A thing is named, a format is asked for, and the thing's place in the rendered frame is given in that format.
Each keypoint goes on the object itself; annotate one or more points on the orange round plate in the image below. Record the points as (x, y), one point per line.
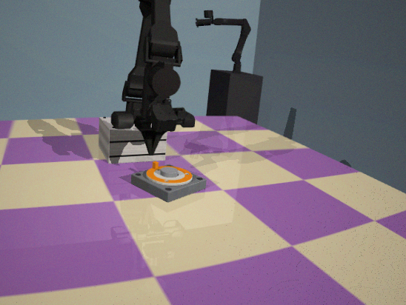
(153, 174)

